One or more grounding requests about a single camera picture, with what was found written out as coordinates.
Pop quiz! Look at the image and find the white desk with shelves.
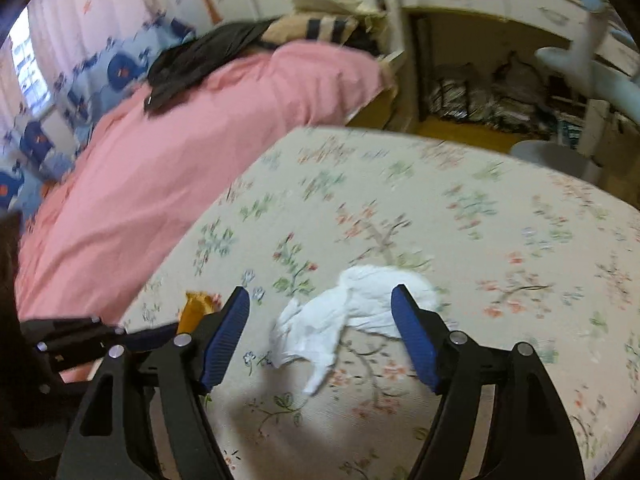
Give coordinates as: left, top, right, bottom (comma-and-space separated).
372, 0, 640, 131

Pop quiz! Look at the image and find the orange peel piece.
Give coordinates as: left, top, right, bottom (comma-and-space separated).
177, 291, 222, 336

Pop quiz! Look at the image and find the striped beige pillow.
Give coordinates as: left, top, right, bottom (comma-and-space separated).
262, 14, 361, 46

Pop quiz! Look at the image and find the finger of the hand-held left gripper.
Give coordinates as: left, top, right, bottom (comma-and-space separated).
37, 324, 180, 361

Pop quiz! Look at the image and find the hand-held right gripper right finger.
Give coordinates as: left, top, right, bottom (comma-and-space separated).
391, 284, 586, 480

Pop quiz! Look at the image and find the blue grey desk chair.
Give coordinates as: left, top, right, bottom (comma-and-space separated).
510, 0, 640, 186

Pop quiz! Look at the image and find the floral tablecloth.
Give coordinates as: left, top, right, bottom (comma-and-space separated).
120, 127, 640, 480

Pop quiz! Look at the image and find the beige cloth bag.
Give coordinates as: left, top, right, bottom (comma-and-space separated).
287, 0, 388, 23

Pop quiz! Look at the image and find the striped bag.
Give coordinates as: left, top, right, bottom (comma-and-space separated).
427, 62, 496, 121

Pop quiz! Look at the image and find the window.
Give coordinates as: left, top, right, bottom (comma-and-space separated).
10, 7, 53, 116

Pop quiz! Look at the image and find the white paper napkin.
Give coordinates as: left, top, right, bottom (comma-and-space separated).
270, 265, 443, 396

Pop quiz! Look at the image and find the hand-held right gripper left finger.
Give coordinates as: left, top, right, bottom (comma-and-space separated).
55, 286, 251, 480

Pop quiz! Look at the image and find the pink blanket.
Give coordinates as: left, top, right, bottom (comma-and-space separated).
15, 42, 393, 331

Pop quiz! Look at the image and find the whale print curtain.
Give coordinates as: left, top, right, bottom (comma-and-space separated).
0, 0, 201, 216

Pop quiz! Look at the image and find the black jacket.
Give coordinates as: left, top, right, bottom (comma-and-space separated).
144, 19, 281, 118

